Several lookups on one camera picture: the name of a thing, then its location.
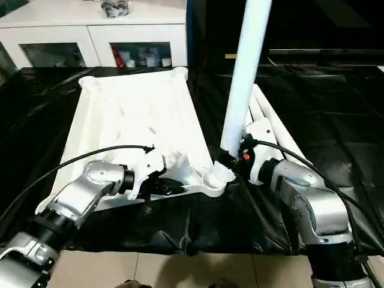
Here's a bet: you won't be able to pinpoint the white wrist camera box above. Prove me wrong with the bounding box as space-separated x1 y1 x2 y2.
125 149 167 202
242 118 275 184

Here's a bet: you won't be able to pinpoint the white cabinet with glass doors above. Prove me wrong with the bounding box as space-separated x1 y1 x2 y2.
0 0 188 68

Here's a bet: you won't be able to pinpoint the white plastic table top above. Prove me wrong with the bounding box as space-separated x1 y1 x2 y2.
35 67 229 214

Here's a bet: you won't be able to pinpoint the black work mat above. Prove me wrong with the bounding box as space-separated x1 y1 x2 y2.
0 63 384 257

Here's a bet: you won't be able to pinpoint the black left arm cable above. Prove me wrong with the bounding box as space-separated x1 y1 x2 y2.
0 144 155 224

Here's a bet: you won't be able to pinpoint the black tv cabinet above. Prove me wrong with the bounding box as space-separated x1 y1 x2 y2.
186 0 384 70

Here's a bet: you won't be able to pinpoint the toy figures behind cabinet glass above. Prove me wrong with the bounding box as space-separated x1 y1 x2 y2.
110 44 175 68

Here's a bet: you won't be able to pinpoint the silver left leg black foot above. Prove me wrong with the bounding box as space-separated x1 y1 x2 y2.
122 280 152 288

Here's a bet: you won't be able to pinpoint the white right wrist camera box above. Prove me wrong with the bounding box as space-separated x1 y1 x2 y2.
242 118 275 184

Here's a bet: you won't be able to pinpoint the grey plush toy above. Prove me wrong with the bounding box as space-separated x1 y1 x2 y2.
100 0 132 18

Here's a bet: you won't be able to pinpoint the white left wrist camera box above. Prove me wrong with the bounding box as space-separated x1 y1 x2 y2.
125 149 167 202

